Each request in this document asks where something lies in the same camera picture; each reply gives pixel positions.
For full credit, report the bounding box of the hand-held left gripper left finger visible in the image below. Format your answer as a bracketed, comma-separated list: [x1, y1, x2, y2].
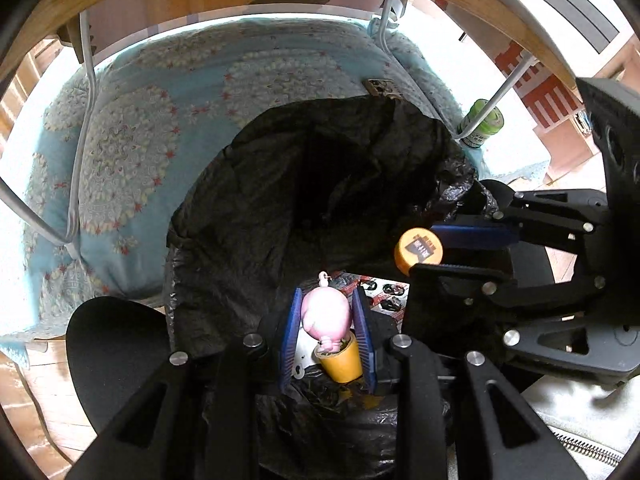
[65, 287, 304, 480]

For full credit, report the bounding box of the orange round cap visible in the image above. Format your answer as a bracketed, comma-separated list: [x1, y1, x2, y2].
[393, 227, 445, 276]

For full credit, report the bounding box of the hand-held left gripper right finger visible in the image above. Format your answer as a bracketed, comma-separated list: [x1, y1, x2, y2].
[351, 286, 586, 480]

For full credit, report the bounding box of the wardrobe with dark stripes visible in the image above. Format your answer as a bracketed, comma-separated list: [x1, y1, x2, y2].
[480, 0, 626, 56]

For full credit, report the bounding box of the black rounded object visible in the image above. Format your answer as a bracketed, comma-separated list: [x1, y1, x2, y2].
[65, 296, 173, 441]

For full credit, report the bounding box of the bed with blue floral sheet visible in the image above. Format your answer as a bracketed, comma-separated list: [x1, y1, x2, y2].
[0, 17, 551, 356]

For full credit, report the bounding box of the person's white jacket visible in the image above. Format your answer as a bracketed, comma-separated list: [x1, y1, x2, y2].
[520, 375, 640, 480]

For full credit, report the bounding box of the small brown label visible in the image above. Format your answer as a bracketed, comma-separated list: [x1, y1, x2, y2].
[362, 77, 401, 98]

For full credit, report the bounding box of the black trash bag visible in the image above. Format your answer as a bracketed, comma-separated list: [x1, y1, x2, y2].
[165, 95, 501, 480]

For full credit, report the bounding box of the printed red packet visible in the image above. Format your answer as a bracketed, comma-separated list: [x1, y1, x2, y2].
[330, 270, 412, 318]

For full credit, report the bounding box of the pink pig toy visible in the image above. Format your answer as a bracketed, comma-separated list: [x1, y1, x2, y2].
[302, 271, 353, 353]

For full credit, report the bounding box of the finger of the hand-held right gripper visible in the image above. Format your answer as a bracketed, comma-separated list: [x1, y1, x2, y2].
[402, 263, 609, 342]
[430, 189, 609, 252]

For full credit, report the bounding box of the green can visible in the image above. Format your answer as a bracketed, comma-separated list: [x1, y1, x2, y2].
[459, 99, 505, 150]

